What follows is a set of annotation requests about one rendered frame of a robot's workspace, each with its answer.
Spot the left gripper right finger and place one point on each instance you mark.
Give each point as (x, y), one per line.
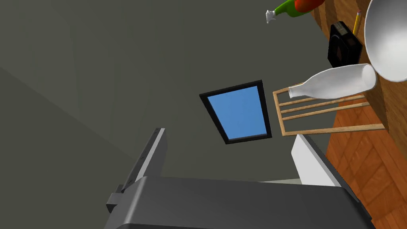
(310, 162)

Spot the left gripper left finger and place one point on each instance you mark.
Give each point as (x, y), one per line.
(149, 159)

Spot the light wooden chair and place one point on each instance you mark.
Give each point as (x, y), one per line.
(318, 111)

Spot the white bottle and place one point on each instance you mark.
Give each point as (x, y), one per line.
(334, 82)

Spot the black framed blue window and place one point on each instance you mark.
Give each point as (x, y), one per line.
(239, 112)

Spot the brown wooden table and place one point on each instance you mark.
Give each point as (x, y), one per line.
(394, 105)

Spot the black box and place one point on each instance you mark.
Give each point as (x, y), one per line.
(344, 44)

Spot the yellow pencil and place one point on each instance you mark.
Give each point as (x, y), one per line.
(356, 23)

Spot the white bowl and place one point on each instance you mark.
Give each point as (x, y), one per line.
(386, 35)

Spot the green spray bottle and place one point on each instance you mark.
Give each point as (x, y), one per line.
(287, 9)

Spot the red apple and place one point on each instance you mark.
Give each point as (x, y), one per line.
(306, 4)

